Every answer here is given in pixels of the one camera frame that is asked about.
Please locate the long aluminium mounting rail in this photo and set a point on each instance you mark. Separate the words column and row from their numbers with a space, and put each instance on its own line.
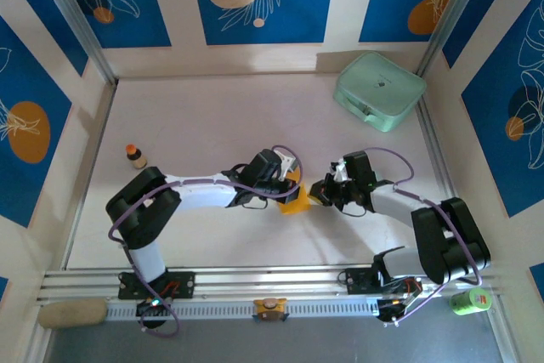
column 255, row 280

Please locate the beige foam block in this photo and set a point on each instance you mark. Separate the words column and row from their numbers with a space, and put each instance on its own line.
column 72, row 314

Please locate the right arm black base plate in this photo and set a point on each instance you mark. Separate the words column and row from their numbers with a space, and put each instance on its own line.
column 357, row 280

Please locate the mint green zip case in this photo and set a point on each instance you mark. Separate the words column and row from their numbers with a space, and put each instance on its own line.
column 378, row 91

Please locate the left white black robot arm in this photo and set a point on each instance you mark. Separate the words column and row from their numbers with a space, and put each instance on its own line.
column 200, row 197

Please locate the aluminium side rail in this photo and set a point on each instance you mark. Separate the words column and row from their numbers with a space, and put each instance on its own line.
column 92, row 169
column 431, row 133

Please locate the small bottle orange cap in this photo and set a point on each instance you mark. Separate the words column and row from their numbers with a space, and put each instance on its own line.
column 137, row 160

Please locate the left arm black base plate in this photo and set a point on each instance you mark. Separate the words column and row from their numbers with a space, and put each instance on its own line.
column 185, row 284

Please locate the small yellow brown toy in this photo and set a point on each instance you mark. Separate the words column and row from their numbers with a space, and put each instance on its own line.
column 270, row 308

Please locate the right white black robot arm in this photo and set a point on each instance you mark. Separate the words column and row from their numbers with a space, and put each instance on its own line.
column 446, row 244

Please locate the green tape roll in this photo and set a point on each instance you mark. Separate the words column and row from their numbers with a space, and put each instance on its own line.
column 469, row 301

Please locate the aluminium frame post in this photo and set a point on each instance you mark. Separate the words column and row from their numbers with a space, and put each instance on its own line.
column 450, row 14
column 72, row 10

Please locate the black controller board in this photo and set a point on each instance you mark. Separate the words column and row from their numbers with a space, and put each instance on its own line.
column 153, row 305
column 393, row 310

